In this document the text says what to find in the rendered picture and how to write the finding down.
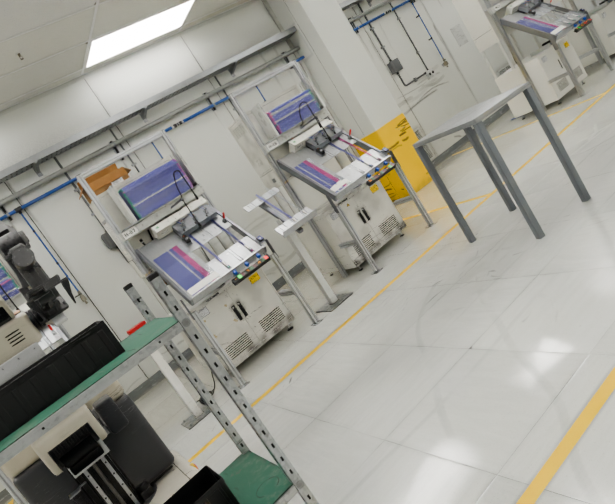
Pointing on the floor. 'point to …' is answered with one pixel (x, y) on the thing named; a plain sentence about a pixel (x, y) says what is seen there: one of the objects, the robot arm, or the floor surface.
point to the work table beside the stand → (498, 155)
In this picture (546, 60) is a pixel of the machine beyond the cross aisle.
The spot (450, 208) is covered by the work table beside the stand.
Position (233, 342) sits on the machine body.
